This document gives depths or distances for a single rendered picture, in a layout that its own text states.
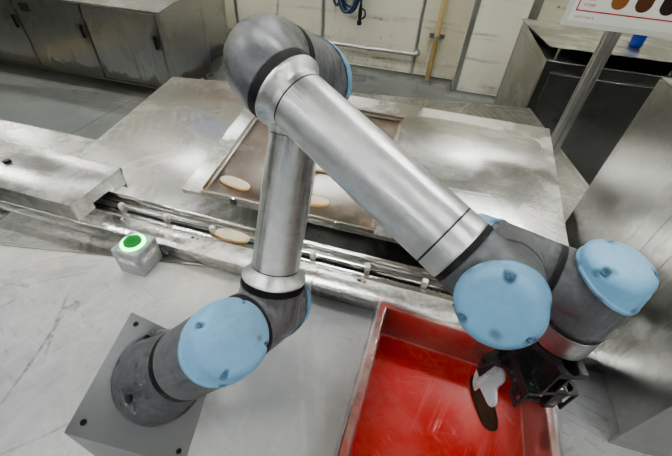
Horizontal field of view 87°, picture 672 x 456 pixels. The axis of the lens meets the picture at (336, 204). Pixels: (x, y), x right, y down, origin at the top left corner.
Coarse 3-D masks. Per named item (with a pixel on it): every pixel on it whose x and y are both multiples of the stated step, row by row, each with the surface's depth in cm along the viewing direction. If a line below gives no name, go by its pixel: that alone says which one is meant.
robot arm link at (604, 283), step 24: (600, 240) 39; (576, 264) 39; (600, 264) 37; (624, 264) 37; (648, 264) 37; (576, 288) 38; (600, 288) 37; (624, 288) 35; (648, 288) 35; (552, 312) 43; (576, 312) 39; (600, 312) 38; (624, 312) 37; (576, 336) 41; (600, 336) 40
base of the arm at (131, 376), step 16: (144, 336) 61; (160, 336) 57; (128, 352) 57; (144, 352) 55; (128, 368) 55; (144, 368) 53; (112, 384) 55; (128, 384) 54; (144, 384) 53; (128, 400) 55; (144, 400) 53; (160, 400) 53; (176, 400) 53; (192, 400) 56; (128, 416) 54; (144, 416) 54; (160, 416) 55; (176, 416) 57
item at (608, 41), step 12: (612, 36) 112; (600, 48) 115; (612, 48) 114; (600, 60) 117; (588, 72) 120; (600, 72) 119; (588, 84) 122; (576, 96) 125; (576, 108) 127; (564, 120) 131; (564, 132) 134; (552, 144) 138
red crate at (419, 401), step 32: (384, 352) 74; (416, 352) 74; (384, 384) 69; (416, 384) 69; (448, 384) 69; (384, 416) 64; (416, 416) 65; (448, 416) 65; (512, 416) 66; (384, 448) 61; (416, 448) 61; (448, 448) 61; (480, 448) 61; (512, 448) 62
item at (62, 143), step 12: (0, 120) 138; (0, 132) 131; (12, 132) 132; (24, 132) 132; (36, 132) 133; (48, 132) 133; (60, 132) 134; (24, 144) 126; (36, 144) 127; (48, 144) 127; (60, 144) 127; (72, 144) 128; (84, 144) 128; (72, 156) 122; (0, 216) 102
